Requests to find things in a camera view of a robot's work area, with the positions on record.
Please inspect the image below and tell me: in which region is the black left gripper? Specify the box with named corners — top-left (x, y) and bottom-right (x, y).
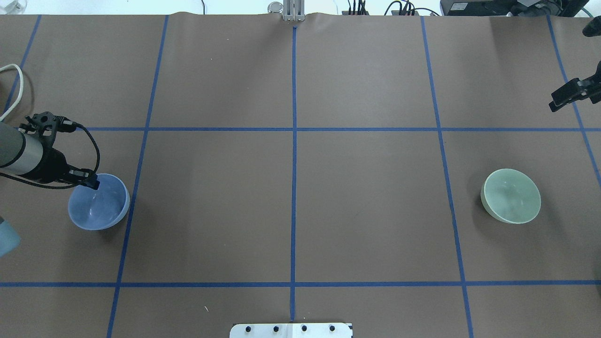
top-left (19, 111), bottom-right (100, 190)

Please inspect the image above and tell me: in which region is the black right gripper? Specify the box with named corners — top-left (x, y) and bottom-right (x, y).
top-left (549, 19), bottom-right (601, 113)

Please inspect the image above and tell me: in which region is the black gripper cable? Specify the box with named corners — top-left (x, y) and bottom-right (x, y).
top-left (0, 121), bottom-right (101, 190)

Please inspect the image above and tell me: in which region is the blue bowl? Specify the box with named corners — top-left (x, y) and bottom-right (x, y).
top-left (67, 173), bottom-right (131, 231)

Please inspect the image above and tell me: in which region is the aluminium camera mount post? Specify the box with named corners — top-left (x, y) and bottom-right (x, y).
top-left (282, 0), bottom-right (306, 22)

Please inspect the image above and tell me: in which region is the green bowl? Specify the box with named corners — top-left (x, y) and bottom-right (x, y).
top-left (479, 168), bottom-right (542, 224)

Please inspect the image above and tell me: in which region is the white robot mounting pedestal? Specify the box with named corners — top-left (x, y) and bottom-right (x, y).
top-left (229, 323), bottom-right (354, 338)

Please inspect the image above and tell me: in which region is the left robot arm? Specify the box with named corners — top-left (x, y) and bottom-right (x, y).
top-left (0, 111), bottom-right (100, 190)

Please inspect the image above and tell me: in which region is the white toaster power cable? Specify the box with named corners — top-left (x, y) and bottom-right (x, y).
top-left (0, 64), bottom-right (24, 118)

